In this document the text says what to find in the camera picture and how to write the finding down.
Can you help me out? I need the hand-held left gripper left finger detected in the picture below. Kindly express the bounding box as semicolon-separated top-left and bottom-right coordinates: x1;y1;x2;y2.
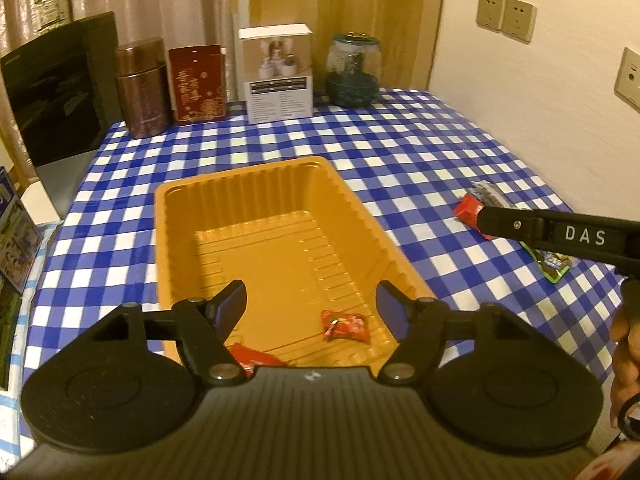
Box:
85;280;256;389

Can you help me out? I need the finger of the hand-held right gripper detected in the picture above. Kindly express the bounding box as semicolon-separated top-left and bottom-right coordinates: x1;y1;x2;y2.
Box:
476;204;547;253

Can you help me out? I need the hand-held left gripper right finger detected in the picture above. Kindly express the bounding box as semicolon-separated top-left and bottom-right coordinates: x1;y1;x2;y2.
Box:
375;280;535;387

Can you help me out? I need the red snack packet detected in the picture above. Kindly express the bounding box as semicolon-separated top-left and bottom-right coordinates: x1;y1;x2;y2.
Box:
225;342;286;378
452;194;488;235
321;309;371;343

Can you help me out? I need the orange plastic tray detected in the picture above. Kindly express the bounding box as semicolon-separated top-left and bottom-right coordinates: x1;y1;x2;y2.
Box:
154;156;437;368

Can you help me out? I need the person's right hand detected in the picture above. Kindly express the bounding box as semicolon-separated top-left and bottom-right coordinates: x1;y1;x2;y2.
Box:
609;281;640;430

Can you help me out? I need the silver snack packet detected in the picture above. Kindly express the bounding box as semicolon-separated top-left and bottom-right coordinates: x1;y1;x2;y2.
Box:
467;180;516;208

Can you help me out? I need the green snack packet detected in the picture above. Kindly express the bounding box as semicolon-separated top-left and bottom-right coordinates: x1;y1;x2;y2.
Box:
520;242;579;284

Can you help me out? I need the blue checkered tablecloth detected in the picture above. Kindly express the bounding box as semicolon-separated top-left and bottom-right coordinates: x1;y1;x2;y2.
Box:
10;89;640;461

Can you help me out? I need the glass jar with green lid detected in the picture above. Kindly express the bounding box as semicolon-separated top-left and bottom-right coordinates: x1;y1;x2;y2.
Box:
325;32;383;109

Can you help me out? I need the red patterned box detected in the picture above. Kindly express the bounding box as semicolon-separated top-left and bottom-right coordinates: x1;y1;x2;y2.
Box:
167;44;228;126

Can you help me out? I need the colourful printed box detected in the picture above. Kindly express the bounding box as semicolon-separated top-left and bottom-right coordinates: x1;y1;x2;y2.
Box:
0;166;45;295

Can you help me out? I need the brown metal tin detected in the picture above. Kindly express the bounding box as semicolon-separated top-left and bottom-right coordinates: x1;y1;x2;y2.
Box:
115;37;171;139

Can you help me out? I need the white product box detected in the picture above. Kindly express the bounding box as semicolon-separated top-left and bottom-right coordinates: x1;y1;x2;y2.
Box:
237;23;316;124

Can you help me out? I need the wooden panel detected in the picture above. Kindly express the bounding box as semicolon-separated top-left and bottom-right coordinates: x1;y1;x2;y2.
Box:
248;0;448;103

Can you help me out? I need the beige curtain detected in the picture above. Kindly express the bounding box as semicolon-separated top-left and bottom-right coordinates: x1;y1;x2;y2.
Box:
0;0;251;181

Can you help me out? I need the labelled glass jar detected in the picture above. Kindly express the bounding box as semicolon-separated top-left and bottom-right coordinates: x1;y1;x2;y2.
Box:
32;0;71;36

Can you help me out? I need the beige wall switch plate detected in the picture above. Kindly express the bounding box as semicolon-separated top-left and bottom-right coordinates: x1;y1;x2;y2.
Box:
614;46;640;106

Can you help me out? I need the beige wall socket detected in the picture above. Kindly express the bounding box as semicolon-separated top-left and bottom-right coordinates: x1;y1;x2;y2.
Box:
475;0;506;33
501;0;538;38

